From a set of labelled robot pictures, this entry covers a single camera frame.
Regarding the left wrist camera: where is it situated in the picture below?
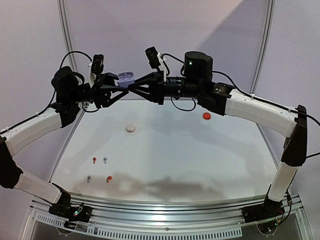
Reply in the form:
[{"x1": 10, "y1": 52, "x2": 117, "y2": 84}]
[{"x1": 88, "y1": 54, "x2": 104, "y2": 87}]

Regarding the red charging case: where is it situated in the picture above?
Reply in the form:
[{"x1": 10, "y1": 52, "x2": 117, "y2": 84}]
[{"x1": 202, "y1": 112, "x2": 211, "y2": 120}]

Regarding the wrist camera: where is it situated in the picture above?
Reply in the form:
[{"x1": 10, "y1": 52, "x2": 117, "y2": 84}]
[
  {"x1": 88, "y1": 54, "x2": 104, "y2": 87},
  {"x1": 145, "y1": 46, "x2": 170, "y2": 82}
]

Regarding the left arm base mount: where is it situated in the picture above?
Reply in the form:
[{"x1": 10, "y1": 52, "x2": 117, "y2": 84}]
[{"x1": 48, "y1": 202, "x2": 93, "y2": 223}]

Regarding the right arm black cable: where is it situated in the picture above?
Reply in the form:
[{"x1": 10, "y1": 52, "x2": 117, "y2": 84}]
[{"x1": 162, "y1": 52, "x2": 320, "y2": 160}]

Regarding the red earbud front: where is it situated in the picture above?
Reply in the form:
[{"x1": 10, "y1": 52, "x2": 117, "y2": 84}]
[{"x1": 106, "y1": 176, "x2": 112, "y2": 183}]

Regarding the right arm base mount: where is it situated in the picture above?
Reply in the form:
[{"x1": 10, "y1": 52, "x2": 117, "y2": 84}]
[{"x1": 241, "y1": 201, "x2": 285, "y2": 223}]

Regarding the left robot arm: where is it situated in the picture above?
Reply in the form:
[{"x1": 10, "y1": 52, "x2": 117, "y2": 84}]
[{"x1": 0, "y1": 66, "x2": 129, "y2": 217}]

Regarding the aluminium front rail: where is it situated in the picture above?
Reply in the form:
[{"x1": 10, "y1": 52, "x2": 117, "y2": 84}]
[{"x1": 22, "y1": 194, "x2": 313, "y2": 240}]

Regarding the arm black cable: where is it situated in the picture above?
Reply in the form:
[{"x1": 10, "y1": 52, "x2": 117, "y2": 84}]
[
  {"x1": 162, "y1": 52, "x2": 320, "y2": 160},
  {"x1": 34, "y1": 51, "x2": 101, "y2": 113}
]

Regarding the left aluminium corner post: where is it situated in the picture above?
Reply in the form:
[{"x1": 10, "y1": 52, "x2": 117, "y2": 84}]
[{"x1": 57, "y1": 0, "x2": 78, "y2": 72}]

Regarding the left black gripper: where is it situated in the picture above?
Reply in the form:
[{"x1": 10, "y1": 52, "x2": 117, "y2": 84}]
[{"x1": 68, "y1": 71, "x2": 131, "y2": 108}]

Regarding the aluminium corner post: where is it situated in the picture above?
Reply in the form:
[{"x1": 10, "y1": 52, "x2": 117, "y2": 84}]
[
  {"x1": 57, "y1": 0, "x2": 78, "y2": 72},
  {"x1": 249, "y1": 0, "x2": 275, "y2": 93}
]

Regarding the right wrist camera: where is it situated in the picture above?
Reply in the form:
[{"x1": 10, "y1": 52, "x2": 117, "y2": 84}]
[{"x1": 145, "y1": 46, "x2": 170, "y2": 82}]

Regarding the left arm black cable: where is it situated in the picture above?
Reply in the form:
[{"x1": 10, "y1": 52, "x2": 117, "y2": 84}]
[{"x1": 34, "y1": 51, "x2": 101, "y2": 113}]

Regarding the purple charging case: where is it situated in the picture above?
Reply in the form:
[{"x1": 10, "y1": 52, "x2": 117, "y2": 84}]
[{"x1": 117, "y1": 71, "x2": 135, "y2": 88}]

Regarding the right aluminium corner post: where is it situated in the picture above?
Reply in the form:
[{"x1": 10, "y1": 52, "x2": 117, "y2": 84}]
[{"x1": 249, "y1": 0, "x2": 275, "y2": 93}]

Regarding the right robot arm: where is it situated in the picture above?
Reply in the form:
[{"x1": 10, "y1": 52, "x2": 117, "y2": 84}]
[{"x1": 128, "y1": 48, "x2": 308, "y2": 218}]

